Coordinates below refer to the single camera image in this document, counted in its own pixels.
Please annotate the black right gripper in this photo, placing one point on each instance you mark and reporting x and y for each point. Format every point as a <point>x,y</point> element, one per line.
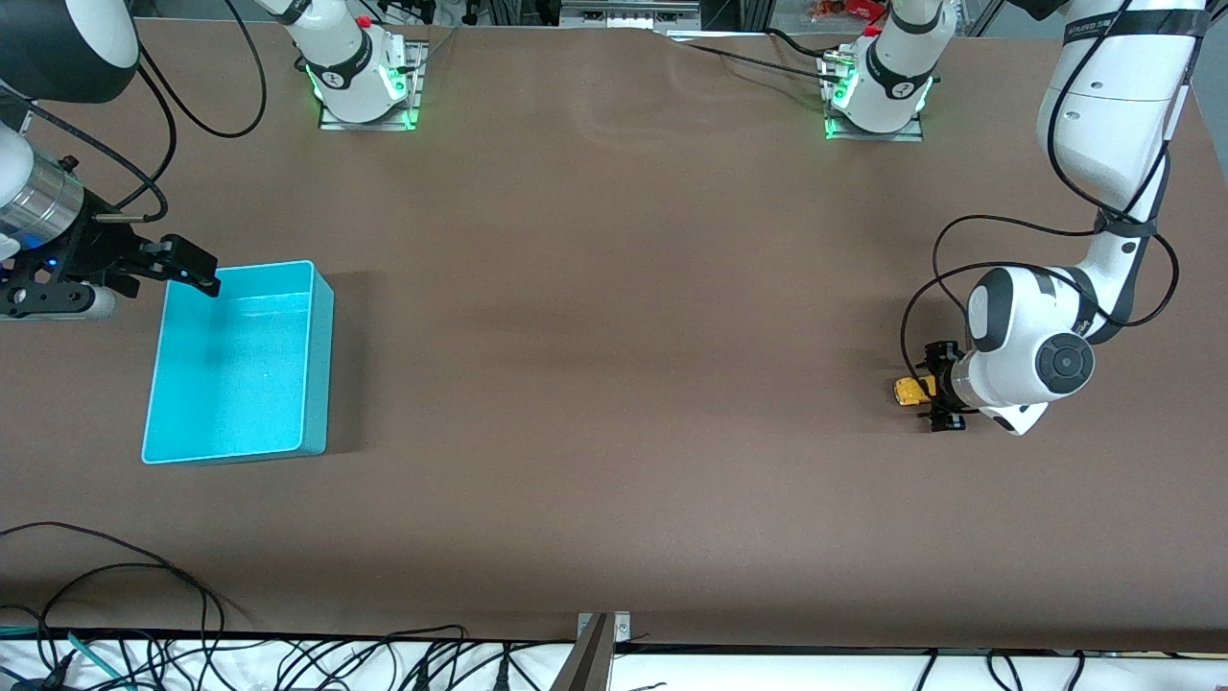
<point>99,245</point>

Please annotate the yellow beetle toy car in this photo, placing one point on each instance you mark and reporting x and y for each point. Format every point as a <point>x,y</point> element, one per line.
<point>911,391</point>

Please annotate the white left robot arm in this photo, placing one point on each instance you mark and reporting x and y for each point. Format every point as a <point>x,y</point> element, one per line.
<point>1103,125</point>

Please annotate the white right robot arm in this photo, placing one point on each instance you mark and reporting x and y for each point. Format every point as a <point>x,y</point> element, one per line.
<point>341,58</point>

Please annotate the turquoise plastic bin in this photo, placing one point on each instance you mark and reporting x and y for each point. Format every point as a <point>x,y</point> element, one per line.
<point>240,374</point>

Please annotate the red orange object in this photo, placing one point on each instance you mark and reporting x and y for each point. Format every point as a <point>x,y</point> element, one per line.
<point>844,10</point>

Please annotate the grey metal beam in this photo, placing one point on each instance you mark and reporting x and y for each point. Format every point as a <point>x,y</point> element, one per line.
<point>587,664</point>

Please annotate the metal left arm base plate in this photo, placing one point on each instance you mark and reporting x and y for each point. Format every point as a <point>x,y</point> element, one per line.
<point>907,132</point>

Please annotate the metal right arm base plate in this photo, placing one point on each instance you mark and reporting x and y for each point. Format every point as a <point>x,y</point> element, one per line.
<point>414,82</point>

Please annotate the aluminium frame post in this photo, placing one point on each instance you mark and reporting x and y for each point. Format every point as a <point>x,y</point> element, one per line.
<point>980,14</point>

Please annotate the small metal table bracket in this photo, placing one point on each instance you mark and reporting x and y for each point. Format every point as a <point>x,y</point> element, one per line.
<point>622,629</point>

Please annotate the aluminium frame rail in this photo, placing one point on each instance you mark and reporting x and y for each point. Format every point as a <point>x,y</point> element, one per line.
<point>624,11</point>

